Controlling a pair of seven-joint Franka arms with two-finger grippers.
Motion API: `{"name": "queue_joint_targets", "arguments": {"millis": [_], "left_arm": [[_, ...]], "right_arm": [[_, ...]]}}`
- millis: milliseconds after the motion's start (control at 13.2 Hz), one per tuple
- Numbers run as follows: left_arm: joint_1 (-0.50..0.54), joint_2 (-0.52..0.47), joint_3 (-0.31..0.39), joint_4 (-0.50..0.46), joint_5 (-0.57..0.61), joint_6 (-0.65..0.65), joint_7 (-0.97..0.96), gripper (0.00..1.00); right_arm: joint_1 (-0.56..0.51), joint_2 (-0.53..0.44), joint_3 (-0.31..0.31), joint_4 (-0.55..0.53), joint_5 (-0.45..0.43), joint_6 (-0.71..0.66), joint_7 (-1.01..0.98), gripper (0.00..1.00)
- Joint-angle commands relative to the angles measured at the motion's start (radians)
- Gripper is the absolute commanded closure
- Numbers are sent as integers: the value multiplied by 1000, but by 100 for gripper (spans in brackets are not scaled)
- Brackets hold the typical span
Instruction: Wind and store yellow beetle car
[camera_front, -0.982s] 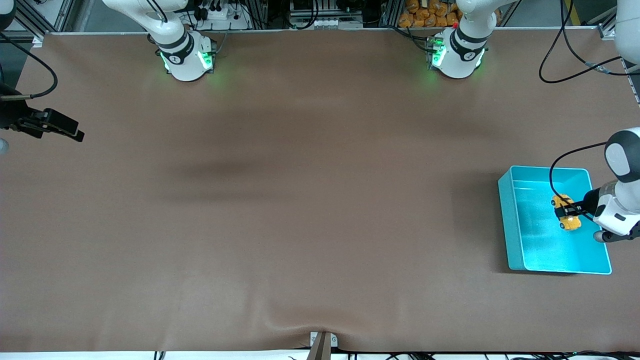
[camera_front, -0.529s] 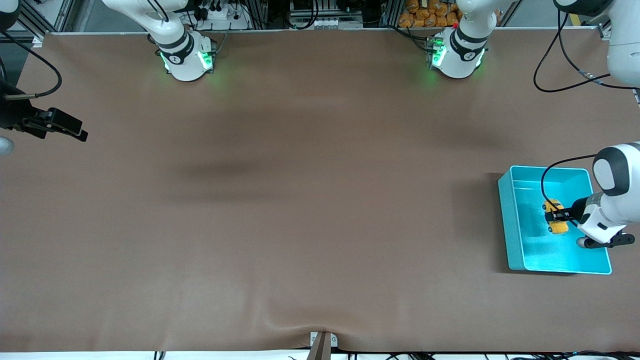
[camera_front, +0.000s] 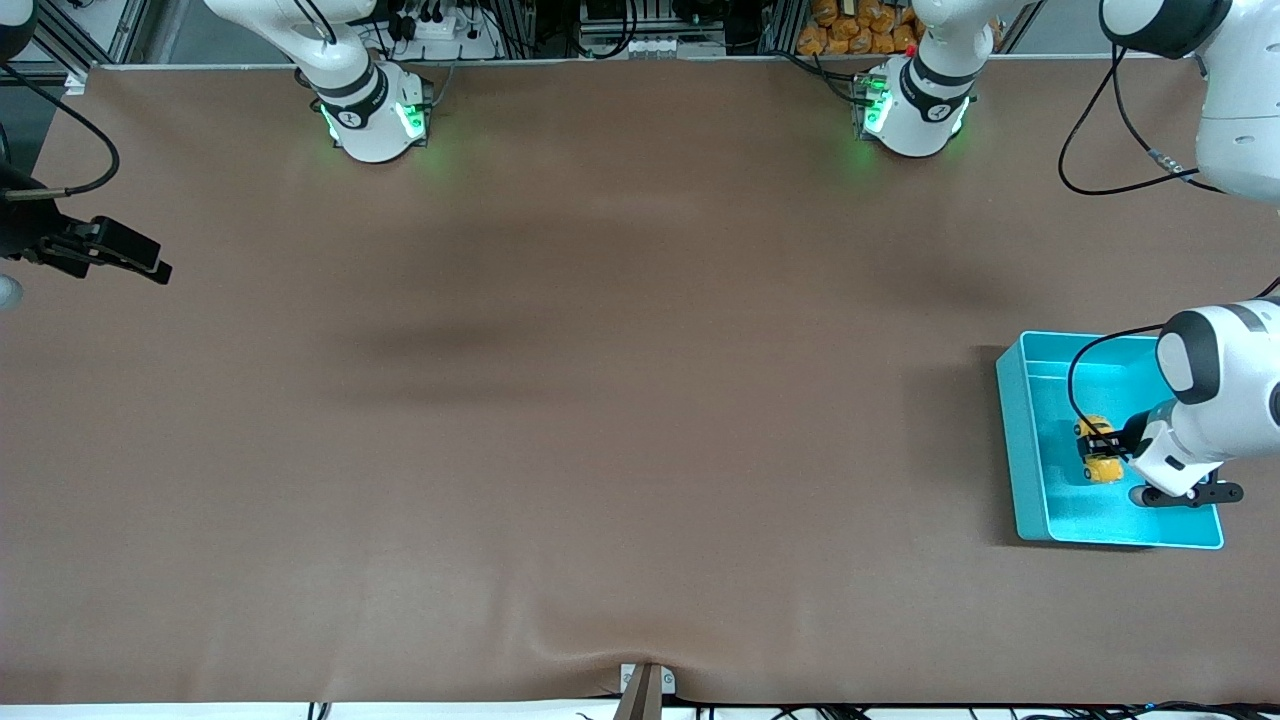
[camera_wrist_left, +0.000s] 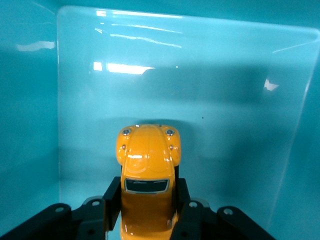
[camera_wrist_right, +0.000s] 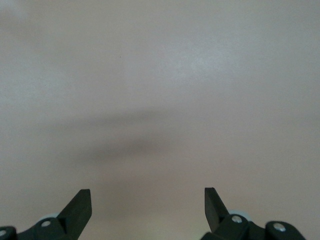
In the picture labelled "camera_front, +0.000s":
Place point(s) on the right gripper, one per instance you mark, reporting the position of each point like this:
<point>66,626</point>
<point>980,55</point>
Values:
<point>22,226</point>

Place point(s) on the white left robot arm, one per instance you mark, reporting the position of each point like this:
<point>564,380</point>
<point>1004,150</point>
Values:
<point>1245,110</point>

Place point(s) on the black equipment rack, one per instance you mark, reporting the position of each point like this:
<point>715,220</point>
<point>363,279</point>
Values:
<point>650,20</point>

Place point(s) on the brown table mat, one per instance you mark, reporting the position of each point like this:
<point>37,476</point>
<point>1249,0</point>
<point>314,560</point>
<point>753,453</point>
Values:
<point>640,450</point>

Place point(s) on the yellow beetle toy car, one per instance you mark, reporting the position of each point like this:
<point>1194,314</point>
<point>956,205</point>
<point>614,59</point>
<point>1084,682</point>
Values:
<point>1102,468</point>

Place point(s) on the metal clamp bracket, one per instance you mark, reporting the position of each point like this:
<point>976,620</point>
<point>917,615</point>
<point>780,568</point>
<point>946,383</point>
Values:
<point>645,690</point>

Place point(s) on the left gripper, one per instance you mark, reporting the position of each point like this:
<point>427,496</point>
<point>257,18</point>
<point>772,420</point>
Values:
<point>1131,433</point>

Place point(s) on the white power strip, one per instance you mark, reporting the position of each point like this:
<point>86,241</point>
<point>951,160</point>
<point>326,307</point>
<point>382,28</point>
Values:
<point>445,30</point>

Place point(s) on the bag of orange items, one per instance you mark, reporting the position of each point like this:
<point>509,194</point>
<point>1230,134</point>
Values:
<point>850,30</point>

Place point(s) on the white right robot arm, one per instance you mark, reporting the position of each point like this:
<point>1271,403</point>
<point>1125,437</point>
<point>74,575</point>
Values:
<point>370,130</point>

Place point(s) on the aluminium profile frame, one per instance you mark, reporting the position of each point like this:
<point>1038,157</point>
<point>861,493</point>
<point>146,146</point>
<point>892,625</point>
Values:
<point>100,30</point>

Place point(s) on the white corner bracket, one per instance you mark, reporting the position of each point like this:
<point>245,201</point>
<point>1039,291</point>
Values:
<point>75,82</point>

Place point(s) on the white connector block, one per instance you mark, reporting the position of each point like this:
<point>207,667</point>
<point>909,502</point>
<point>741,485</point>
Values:
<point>665,46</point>

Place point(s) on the turquoise plastic bin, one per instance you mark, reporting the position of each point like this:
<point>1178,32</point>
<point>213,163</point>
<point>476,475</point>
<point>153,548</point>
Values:
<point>1040,480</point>

